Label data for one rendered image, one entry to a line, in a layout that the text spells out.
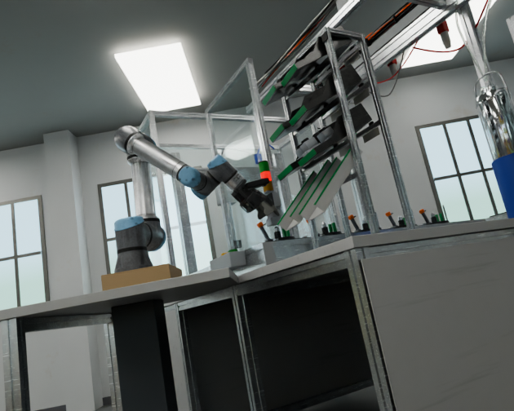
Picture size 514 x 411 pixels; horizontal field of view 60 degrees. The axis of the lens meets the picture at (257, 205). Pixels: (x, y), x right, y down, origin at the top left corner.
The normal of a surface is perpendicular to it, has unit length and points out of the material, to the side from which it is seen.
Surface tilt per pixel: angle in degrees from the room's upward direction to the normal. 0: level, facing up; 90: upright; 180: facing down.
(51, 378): 90
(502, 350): 90
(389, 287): 90
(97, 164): 90
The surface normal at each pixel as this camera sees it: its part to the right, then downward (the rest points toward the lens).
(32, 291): -0.03, -0.22
